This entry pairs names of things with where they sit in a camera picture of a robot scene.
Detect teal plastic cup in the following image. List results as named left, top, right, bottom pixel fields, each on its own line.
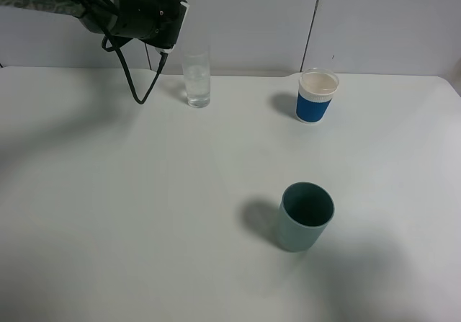
left=277, top=182, right=335, bottom=252

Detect tall clear drinking glass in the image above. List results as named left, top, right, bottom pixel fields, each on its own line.
left=182, top=45, right=210, bottom=108

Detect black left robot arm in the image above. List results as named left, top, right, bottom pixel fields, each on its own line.
left=1, top=0, right=189, bottom=53

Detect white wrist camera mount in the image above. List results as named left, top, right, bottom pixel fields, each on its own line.
left=156, top=1, right=189, bottom=54

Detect blue and white paper cup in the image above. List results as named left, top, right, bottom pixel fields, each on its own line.
left=295, top=68, right=339, bottom=124

